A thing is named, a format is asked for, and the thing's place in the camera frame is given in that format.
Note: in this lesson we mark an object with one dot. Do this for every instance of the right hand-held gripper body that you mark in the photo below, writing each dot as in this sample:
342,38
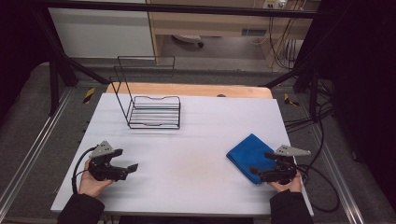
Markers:
285,172

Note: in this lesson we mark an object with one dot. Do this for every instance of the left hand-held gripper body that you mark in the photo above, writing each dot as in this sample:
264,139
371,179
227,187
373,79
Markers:
101,169

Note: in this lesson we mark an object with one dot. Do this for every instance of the blue towel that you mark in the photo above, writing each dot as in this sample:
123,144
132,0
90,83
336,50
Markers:
246,152

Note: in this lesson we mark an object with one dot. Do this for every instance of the person's right hand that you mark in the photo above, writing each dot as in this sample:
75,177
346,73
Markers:
291,186

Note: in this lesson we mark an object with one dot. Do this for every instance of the person's left hand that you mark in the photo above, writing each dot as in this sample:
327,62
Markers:
90,186

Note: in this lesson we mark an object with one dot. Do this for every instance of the white table cover board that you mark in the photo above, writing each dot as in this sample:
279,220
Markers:
186,155

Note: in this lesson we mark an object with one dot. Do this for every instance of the yellow black tape marker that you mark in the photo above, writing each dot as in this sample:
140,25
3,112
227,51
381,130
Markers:
89,95
290,101

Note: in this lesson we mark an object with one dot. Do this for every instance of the white cabinet panel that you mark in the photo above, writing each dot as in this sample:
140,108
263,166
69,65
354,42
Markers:
99,34

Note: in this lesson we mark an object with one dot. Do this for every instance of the white chair base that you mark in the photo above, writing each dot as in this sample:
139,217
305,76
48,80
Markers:
186,38

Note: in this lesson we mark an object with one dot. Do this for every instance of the white power strip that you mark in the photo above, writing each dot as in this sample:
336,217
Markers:
274,3

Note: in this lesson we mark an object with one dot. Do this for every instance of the aluminium floor rail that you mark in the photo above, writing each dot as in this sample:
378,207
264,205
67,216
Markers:
339,183
34,146

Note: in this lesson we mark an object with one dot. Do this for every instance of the black metal frame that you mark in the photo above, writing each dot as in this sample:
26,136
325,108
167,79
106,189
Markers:
54,81

